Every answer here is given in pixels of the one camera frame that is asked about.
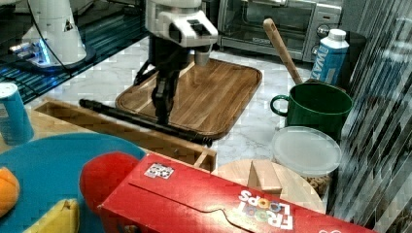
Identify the yellow toy banana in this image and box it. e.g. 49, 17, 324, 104
22, 199, 80, 233

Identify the wooden spoon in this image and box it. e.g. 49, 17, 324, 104
262, 18, 303, 84

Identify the blue plate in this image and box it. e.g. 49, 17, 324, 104
0, 133, 145, 233

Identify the red Froot Loops box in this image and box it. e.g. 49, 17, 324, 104
100, 153, 376, 233

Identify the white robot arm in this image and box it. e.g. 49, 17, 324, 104
145, 0, 219, 124

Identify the round wooden lid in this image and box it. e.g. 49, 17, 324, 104
213, 159, 326, 214

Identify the silver toaster oven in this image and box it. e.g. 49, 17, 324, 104
218, 0, 343, 62

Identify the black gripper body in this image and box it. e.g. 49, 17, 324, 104
149, 35, 189, 74

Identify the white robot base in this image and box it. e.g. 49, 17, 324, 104
9, 0, 95, 70

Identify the dark wooden cutting board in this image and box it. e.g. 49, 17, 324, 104
115, 58, 263, 141

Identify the orange toy fruit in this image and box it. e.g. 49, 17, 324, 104
0, 167, 20, 216

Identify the green pot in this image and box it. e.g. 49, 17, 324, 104
269, 83, 353, 141

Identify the clear lidded food container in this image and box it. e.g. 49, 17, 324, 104
271, 126, 342, 196

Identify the blue water carton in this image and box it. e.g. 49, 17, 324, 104
310, 29, 349, 85

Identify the light wooden drawer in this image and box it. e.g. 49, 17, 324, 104
0, 97, 218, 173

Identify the blue can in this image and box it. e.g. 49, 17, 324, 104
0, 83, 34, 146

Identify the red toy fruit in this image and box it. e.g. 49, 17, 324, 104
79, 151, 139, 215

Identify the black drawer handle bar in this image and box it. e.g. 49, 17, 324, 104
79, 99, 213, 147

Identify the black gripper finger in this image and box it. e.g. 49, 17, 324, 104
159, 71, 179, 124
152, 73, 167, 121

